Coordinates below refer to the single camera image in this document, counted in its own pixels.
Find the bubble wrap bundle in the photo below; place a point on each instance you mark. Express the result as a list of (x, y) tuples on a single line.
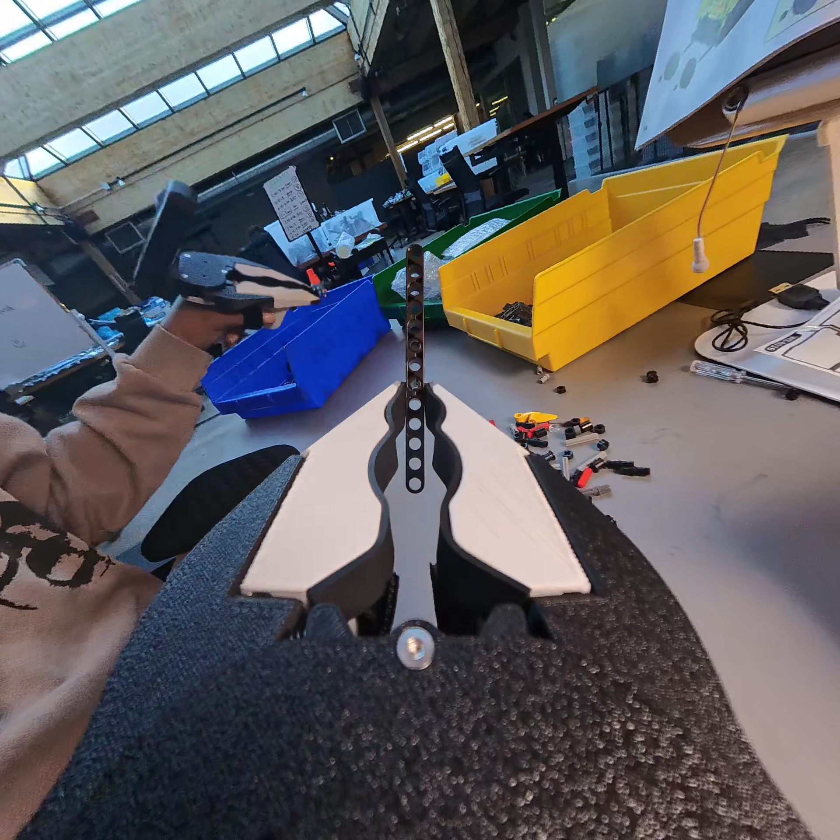
[(420, 275)]

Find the grey desk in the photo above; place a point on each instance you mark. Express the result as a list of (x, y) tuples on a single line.
[(689, 558)]

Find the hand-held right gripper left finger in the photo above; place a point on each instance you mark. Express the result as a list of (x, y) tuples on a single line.
[(328, 518)]

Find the person's left forearm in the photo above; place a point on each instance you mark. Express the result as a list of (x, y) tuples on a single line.
[(131, 420)]

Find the orange traffic cone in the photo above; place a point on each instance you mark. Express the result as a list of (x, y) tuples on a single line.
[(316, 282)]

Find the green plastic parts bin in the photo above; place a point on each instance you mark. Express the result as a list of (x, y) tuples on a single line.
[(394, 292)]

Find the heap of black beams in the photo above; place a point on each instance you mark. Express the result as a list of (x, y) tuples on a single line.
[(515, 313)]

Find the black office chair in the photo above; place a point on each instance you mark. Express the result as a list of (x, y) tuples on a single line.
[(463, 184)]

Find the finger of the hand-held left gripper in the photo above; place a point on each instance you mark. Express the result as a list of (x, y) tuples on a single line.
[(262, 270), (282, 294)]

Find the yellow plastic parts bin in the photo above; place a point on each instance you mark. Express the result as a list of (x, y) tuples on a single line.
[(623, 262)]

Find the white flip chart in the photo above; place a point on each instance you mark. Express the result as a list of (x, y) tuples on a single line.
[(292, 203)]

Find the pile of small block pieces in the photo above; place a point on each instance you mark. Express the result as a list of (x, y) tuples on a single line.
[(577, 453)]

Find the black chair armrest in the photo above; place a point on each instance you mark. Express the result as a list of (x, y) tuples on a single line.
[(210, 492)]

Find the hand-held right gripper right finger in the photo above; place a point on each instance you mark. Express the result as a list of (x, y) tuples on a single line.
[(512, 518)]

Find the blue plastic parts bin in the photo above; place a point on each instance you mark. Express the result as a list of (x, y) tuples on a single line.
[(315, 354)]

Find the beige hoodie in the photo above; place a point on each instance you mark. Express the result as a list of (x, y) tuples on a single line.
[(59, 623)]

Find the rolling whiteboard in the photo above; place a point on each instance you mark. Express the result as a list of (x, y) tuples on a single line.
[(39, 328)]

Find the thin black perforated beam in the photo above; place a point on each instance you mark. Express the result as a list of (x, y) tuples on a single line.
[(415, 367)]

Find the wooden background table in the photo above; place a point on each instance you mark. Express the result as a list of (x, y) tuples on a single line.
[(531, 124)]

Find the clear screwdriver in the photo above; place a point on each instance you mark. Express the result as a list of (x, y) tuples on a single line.
[(722, 373)]

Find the open instruction booklet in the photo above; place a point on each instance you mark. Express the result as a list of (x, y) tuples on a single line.
[(709, 59)]

